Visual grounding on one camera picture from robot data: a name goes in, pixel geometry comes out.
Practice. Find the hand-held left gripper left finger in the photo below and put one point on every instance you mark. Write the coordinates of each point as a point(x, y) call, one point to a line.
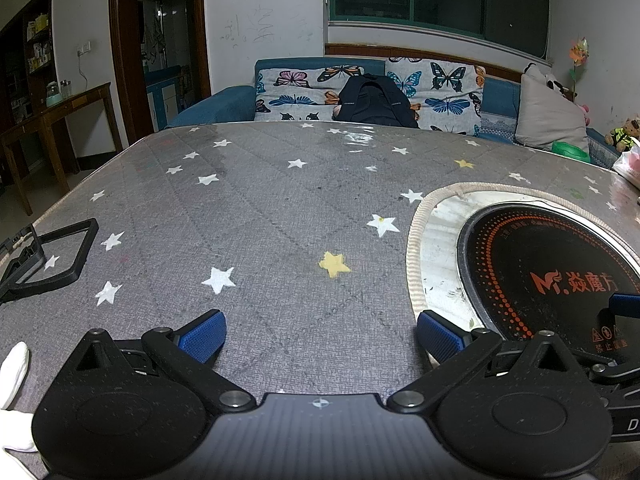
point(202, 335)

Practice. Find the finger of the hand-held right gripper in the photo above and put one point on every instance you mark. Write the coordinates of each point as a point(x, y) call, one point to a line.
point(620, 372)
point(625, 304)

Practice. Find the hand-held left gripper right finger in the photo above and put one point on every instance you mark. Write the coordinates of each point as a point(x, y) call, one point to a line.
point(440, 336)

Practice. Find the cream shirt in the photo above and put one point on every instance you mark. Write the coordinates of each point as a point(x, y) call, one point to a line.
point(12, 375)

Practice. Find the round black induction cooker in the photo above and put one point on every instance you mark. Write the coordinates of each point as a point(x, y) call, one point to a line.
point(525, 265)

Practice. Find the grey star tablecloth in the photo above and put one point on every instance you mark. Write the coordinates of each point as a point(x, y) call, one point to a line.
point(275, 230)

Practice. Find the clear plastic bag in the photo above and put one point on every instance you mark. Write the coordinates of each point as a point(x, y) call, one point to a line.
point(631, 162)

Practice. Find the teddy bear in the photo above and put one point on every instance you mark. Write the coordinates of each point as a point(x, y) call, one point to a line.
point(625, 132)

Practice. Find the grey pillow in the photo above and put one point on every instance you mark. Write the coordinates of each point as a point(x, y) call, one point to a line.
point(547, 115)

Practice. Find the panda plush toy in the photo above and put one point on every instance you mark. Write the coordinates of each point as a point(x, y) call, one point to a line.
point(554, 86)

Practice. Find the blue sofa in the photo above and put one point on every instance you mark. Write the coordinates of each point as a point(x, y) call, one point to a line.
point(230, 102)

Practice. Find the blue cabinet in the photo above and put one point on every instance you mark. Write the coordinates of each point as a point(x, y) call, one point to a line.
point(165, 95)

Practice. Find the black backpack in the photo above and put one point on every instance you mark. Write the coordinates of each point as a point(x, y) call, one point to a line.
point(372, 102)

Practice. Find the butterfly print cushion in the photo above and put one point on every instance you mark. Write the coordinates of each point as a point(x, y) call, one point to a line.
point(295, 90)
point(445, 90)

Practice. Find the artificial flower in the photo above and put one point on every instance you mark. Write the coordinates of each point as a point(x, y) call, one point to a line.
point(579, 55)

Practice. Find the wooden side table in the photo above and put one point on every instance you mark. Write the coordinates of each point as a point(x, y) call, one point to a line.
point(75, 102)

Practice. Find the small glass jar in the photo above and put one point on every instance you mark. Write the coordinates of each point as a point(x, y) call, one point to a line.
point(65, 89)

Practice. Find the green glass jar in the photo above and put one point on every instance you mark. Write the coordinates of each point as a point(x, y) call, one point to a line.
point(53, 96)

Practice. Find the wooden shelf cabinet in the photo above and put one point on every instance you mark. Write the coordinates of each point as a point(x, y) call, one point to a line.
point(35, 35)

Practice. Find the black frame stand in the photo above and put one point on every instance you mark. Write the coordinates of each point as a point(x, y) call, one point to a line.
point(80, 250)

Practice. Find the wooden door frame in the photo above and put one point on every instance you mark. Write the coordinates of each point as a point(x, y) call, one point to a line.
point(120, 50)

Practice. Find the wall socket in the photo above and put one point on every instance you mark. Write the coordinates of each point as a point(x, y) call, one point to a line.
point(84, 49)

